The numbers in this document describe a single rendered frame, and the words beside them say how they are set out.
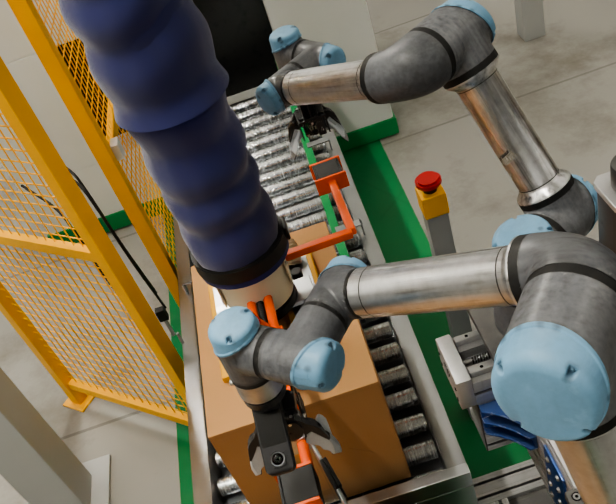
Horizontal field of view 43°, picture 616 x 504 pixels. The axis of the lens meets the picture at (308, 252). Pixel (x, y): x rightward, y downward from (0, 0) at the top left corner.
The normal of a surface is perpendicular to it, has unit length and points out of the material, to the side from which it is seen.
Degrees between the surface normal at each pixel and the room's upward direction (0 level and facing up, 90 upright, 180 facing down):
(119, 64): 73
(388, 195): 0
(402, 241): 0
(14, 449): 90
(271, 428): 27
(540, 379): 83
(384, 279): 32
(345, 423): 90
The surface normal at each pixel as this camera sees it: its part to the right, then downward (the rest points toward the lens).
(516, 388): -0.50, 0.58
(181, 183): -0.18, 0.53
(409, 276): -0.69, -0.36
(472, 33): 0.48, -0.07
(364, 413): 0.18, 0.62
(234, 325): -0.27, -0.72
